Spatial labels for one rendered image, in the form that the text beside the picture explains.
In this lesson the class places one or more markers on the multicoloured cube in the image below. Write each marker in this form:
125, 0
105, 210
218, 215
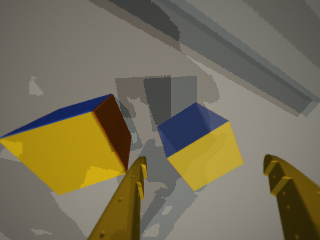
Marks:
75, 146

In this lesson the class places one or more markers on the transparent yellow and blue cube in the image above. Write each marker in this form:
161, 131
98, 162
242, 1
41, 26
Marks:
200, 145

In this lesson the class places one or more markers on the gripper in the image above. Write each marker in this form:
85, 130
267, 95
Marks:
298, 199

